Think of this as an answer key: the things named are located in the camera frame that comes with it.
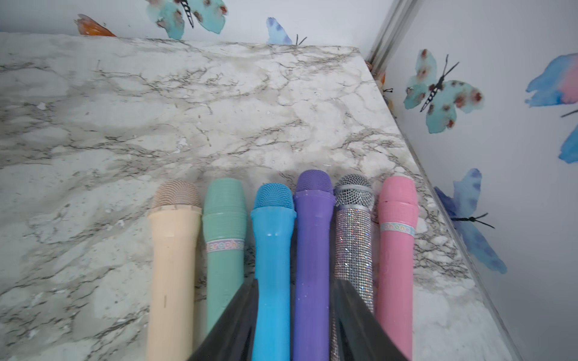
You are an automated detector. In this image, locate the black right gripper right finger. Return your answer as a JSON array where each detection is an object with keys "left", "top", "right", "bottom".
[{"left": 331, "top": 279, "right": 406, "bottom": 361}]

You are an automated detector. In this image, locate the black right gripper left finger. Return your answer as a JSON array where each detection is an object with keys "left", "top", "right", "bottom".
[{"left": 188, "top": 279, "right": 259, "bottom": 361}]

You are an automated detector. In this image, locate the pink toy microphone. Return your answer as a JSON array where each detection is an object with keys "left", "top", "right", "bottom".
[{"left": 376, "top": 176, "right": 418, "bottom": 360}]

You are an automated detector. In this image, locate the green toy microphone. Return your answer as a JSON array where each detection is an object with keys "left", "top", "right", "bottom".
[{"left": 203, "top": 178, "right": 248, "bottom": 331}]

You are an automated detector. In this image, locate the blue toy microphone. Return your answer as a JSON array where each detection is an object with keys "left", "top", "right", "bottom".
[{"left": 251, "top": 183, "right": 297, "bottom": 360}]

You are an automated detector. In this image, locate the glitter toy microphone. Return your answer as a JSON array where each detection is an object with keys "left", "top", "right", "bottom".
[{"left": 329, "top": 174, "right": 376, "bottom": 361}]

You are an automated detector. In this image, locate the peach toy microphone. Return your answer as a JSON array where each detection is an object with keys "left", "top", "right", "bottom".
[{"left": 146, "top": 180, "right": 202, "bottom": 360}]

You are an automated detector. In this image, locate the purple toy microphone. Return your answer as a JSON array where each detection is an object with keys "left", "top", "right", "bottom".
[{"left": 293, "top": 169, "right": 335, "bottom": 361}]

